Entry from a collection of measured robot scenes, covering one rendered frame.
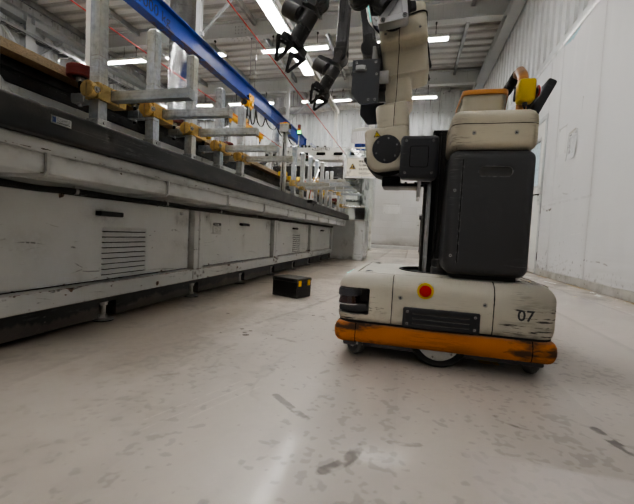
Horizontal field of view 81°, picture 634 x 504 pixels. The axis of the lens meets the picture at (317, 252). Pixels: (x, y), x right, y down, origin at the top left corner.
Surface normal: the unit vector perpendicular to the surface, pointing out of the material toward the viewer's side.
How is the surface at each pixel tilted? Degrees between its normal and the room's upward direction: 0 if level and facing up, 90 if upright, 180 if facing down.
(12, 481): 0
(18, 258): 87
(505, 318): 90
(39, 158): 90
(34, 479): 0
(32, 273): 90
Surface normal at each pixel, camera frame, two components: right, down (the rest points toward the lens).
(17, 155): 0.97, 0.06
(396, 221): -0.24, 0.04
